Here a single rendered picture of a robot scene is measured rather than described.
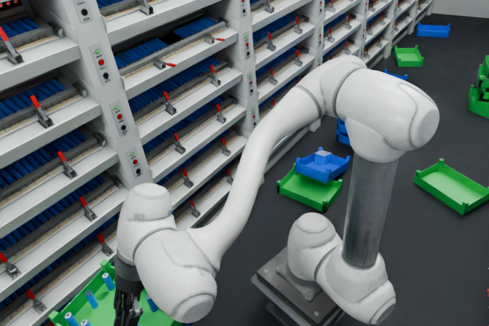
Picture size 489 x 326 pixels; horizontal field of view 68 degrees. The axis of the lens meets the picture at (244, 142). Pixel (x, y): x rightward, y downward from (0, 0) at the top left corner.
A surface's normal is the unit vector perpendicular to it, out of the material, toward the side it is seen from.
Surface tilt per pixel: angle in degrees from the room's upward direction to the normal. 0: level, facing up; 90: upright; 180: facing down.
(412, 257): 0
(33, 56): 19
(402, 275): 0
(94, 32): 90
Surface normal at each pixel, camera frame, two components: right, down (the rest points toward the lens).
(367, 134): -0.75, 0.47
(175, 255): -0.14, -0.76
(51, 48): 0.17, -0.68
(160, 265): -0.33, -0.62
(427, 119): 0.55, 0.34
